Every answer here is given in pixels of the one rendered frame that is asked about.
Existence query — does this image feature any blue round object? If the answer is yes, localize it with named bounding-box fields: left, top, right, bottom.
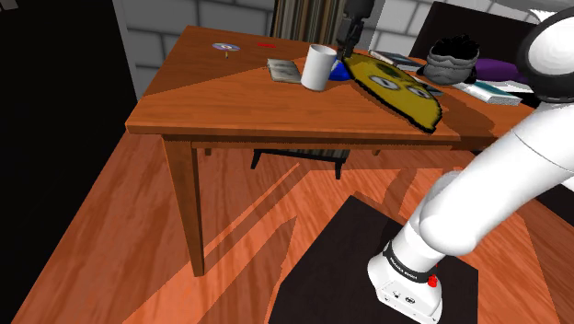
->
left=327, top=60, right=356, bottom=83

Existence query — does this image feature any striped curtain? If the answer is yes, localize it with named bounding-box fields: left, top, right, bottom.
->
left=269, top=0, right=349, bottom=46

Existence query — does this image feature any white mug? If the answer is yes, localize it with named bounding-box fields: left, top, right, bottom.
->
left=299, top=43, right=339, bottom=93

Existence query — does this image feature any dark book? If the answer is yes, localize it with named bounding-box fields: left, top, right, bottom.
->
left=369, top=49, right=425, bottom=73

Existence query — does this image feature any grey book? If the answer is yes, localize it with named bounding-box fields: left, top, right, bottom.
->
left=266, top=58, right=304, bottom=86

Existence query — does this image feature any yellow flat board with eyes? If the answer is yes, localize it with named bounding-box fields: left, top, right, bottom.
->
left=342, top=50, right=444, bottom=134

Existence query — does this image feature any black chair with striped seat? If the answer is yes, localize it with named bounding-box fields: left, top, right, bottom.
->
left=249, top=147, right=352, bottom=181

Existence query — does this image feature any brown wooden table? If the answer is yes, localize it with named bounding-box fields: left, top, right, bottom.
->
left=124, top=24, right=542, bottom=278

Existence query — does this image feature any white and teal book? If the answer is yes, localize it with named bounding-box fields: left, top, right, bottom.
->
left=452, top=79, right=524, bottom=108

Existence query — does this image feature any purple cushion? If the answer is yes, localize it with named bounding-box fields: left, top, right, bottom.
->
left=474, top=57, right=531, bottom=86

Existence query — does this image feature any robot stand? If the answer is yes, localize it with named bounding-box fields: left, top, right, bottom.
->
left=268, top=193, right=480, bottom=324

